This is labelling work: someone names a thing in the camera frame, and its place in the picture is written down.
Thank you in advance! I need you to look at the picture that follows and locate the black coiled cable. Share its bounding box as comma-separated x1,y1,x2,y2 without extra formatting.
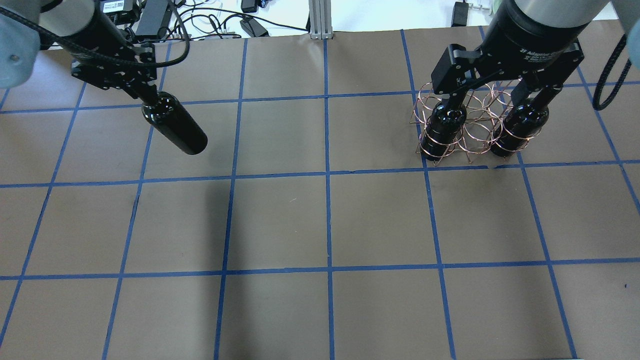
592,34,632,112

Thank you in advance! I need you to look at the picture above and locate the copper wire wine basket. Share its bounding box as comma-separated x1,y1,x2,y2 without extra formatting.
413,80,541,166

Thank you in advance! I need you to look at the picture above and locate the dark wine bottle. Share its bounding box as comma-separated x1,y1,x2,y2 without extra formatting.
142,91,208,155
490,99,550,158

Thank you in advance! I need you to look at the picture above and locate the black power adapter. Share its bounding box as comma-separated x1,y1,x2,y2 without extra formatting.
239,17,270,38

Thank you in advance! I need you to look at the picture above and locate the dark wine bottle far slot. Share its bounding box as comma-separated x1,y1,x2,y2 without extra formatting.
419,98,467,162

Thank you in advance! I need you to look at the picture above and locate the aluminium frame post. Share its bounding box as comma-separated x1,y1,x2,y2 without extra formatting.
308,0,334,40

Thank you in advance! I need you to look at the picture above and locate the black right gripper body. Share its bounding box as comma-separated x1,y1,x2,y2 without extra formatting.
430,0,606,95

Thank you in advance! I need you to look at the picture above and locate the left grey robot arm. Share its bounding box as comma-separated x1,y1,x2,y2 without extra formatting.
1,0,158,104

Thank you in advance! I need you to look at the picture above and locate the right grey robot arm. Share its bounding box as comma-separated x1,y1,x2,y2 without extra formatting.
430,0,607,116

